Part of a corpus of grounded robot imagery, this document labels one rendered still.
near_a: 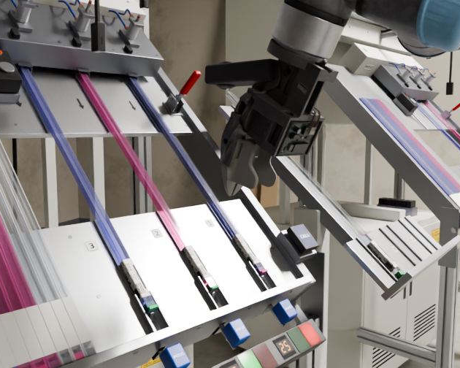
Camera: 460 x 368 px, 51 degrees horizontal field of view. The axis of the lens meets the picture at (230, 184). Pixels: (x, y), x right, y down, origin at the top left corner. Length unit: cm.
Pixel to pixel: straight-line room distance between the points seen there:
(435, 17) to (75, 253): 50
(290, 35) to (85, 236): 38
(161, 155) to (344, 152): 168
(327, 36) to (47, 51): 53
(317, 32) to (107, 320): 42
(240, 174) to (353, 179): 340
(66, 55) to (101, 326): 51
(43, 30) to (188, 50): 355
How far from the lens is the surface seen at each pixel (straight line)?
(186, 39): 448
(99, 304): 64
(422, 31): 53
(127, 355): 60
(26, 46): 90
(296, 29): 55
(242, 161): 61
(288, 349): 76
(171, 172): 450
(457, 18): 52
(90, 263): 67
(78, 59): 95
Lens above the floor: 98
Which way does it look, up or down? 7 degrees down
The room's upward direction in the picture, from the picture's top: straight up
